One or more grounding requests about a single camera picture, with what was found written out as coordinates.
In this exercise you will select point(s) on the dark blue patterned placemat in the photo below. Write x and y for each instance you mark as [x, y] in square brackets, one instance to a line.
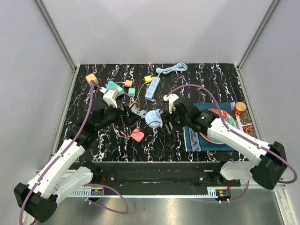
[200, 144]

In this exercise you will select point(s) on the salmon small charger plug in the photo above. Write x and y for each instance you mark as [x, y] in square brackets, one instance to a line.
[128, 83]

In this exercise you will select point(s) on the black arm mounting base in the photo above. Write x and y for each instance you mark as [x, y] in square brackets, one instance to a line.
[162, 178]

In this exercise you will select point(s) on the round light blue power socket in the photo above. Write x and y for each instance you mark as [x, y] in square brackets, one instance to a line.
[152, 120]

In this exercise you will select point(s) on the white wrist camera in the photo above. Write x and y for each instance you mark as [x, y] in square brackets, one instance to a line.
[110, 97]
[170, 99]

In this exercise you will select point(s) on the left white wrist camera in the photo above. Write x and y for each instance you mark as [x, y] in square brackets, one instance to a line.
[110, 97]

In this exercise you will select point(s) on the teal small charger plug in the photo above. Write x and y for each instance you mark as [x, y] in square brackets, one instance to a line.
[131, 92]

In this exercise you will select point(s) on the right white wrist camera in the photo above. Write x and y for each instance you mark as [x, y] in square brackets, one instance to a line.
[170, 99]

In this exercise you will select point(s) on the pink square plug adapter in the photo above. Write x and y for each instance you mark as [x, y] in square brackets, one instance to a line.
[137, 135]

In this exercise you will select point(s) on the teal triangular power strip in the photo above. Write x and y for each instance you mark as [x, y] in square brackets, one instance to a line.
[113, 85]

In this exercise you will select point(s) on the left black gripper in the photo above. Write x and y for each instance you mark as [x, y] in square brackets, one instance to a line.
[126, 119]

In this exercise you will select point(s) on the yellow small charger plug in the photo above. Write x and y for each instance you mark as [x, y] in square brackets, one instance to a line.
[148, 79]

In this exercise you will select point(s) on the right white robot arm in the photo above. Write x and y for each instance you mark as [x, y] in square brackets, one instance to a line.
[266, 162]

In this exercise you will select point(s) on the colourful patterned coaster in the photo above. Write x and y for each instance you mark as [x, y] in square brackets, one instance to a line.
[244, 123]

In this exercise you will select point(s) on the copper metal cup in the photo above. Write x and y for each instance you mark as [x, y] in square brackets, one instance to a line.
[240, 108]

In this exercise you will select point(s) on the red floral ceramic plate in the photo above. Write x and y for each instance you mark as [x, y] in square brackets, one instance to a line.
[228, 118]

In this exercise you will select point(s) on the light blue charger plug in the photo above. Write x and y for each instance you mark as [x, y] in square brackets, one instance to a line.
[159, 112]

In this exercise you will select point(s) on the light blue long power strip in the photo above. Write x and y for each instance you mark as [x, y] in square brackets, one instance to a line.
[152, 88]

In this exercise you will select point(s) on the silver metal fork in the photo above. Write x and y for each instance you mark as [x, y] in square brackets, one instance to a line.
[192, 137]

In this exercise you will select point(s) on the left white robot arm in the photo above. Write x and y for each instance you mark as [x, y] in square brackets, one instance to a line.
[41, 196]

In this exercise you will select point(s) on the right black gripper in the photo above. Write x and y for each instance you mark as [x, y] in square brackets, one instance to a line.
[168, 118]

